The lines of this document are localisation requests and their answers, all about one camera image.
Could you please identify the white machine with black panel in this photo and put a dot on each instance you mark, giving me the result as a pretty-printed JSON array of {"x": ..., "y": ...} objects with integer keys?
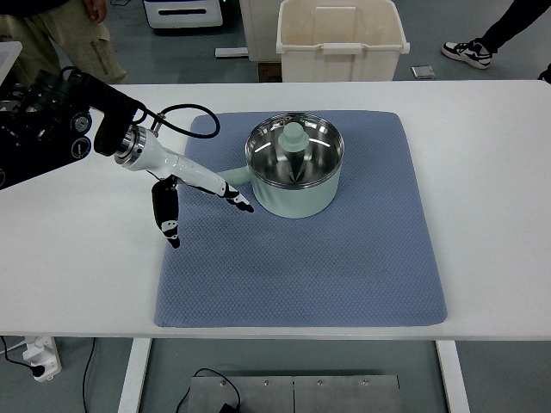
[{"x": 183, "y": 14}]

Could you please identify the black trouser leg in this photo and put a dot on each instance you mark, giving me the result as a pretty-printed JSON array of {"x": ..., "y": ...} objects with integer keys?
[{"x": 520, "y": 15}]

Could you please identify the black and white sneaker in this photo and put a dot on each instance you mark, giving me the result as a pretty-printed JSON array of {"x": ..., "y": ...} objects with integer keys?
[{"x": 473, "y": 53}]

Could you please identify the blue quilted mat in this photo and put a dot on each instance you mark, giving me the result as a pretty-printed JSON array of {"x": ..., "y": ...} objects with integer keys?
[{"x": 364, "y": 261}]

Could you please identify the beige plastic bin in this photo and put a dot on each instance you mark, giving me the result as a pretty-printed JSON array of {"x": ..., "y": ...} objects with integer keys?
[{"x": 339, "y": 41}]

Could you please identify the metal base plate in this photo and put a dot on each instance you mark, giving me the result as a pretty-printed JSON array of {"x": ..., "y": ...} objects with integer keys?
[{"x": 299, "y": 393}]

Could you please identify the white table leg left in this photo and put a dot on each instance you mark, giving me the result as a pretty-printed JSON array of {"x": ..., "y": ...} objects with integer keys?
[{"x": 135, "y": 375}]

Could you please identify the green pot with handle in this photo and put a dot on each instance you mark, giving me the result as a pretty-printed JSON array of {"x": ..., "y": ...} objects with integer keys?
[{"x": 293, "y": 163}]

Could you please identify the white cabinet behind bin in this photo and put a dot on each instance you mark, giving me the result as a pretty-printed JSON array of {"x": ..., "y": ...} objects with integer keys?
[{"x": 260, "y": 22}]

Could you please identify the white power strip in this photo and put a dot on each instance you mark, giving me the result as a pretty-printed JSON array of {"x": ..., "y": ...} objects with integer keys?
[{"x": 42, "y": 355}]

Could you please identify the small grey floor box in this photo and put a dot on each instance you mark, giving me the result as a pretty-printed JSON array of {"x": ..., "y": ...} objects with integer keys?
[{"x": 423, "y": 72}]

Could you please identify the white table leg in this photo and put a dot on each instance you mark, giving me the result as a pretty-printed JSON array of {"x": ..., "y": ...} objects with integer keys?
[
  {"x": 135, "y": 375},
  {"x": 453, "y": 382}
]

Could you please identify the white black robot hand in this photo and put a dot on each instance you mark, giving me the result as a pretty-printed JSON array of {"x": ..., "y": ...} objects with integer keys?
[{"x": 140, "y": 150}]

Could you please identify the white table leg right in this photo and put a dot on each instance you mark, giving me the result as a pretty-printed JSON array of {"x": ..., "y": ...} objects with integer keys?
[{"x": 453, "y": 382}]

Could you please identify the person in khaki trousers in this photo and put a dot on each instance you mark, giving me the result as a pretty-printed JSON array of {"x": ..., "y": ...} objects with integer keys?
[{"x": 75, "y": 26}]

